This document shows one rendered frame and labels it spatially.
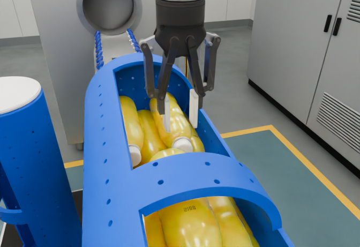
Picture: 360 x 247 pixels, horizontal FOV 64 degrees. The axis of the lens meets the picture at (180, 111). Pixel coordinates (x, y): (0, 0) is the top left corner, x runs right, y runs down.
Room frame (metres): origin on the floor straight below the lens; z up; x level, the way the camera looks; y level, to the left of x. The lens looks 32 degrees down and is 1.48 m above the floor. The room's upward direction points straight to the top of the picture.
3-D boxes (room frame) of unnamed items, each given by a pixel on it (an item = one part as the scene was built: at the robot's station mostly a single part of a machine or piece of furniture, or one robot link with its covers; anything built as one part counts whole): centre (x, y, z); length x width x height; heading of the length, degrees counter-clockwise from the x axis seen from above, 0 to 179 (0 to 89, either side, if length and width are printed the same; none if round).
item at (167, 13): (0.45, 0.00, 1.36); 0.08 x 0.07 x 0.09; 105
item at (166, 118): (0.45, 0.03, 1.20); 0.03 x 0.01 x 0.07; 15
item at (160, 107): (0.44, 0.04, 1.23); 0.03 x 0.01 x 0.05; 105
